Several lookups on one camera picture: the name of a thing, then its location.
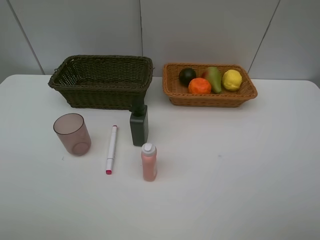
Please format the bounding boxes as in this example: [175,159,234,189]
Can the orange tangerine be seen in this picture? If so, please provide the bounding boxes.
[188,77,212,94]

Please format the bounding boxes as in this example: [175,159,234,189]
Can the dark mangosteen with green calyx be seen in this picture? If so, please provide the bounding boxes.
[178,67,197,86]

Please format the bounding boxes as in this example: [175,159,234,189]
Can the green red pear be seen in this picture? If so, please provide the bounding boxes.
[201,66,222,94]

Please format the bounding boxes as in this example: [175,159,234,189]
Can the yellow lemon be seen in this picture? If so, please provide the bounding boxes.
[222,69,242,91]

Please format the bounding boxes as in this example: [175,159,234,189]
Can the translucent pink plastic cup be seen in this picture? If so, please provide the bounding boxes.
[53,113,92,156]

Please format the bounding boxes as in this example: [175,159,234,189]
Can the dark grey pump bottle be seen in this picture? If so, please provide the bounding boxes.
[129,96,149,147]

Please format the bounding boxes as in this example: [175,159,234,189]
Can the pink bottle with white cap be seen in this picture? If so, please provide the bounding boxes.
[141,143,158,182]

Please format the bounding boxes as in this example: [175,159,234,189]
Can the orange wicker basket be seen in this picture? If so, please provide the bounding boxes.
[162,63,258,108]

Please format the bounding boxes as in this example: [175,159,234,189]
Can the white marker with pink cap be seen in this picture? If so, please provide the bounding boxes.
[105,125,118,175]

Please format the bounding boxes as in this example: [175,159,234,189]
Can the dark brown wicker basket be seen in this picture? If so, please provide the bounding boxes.
[48,55,154,110]

